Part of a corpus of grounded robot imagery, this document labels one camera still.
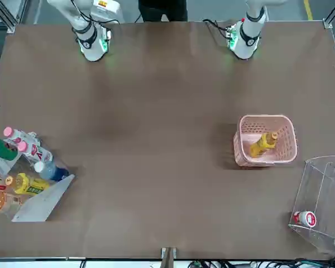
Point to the grey metal frame post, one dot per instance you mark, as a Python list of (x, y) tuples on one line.
[(169, 257)]

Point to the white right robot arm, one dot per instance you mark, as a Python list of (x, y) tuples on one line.
[(90, 47)]

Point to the pink cap white bottle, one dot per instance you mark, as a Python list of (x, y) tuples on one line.
[(16, 135), (35, 152)]

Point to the yellow drink bottle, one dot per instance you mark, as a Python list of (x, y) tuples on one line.
[(263, 143), (26, 184)]

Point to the person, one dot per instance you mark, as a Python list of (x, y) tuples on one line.
[(162, 9)]

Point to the aluminium frame bar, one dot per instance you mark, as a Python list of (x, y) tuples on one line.
[(333, 15), (8, 16)]

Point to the white box with warning label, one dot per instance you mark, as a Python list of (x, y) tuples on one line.
[(106, 8)]

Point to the water bottle white cap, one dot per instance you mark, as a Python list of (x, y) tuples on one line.
[(48, 170)]

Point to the clear curved acrylic shelf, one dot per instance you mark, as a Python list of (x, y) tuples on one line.
[(318, 184)]

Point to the small red white bottle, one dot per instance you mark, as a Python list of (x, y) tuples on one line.
[(305, 218)]

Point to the green bottle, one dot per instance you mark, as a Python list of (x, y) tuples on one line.
[(0, 148)]

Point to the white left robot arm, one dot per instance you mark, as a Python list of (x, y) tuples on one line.
[(247, 42)]

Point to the pink plastic basket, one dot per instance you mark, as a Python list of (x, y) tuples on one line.
[(268, 162)]

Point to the clear acrylic drinks tray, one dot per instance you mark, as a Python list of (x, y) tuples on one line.
[(42, 201)]

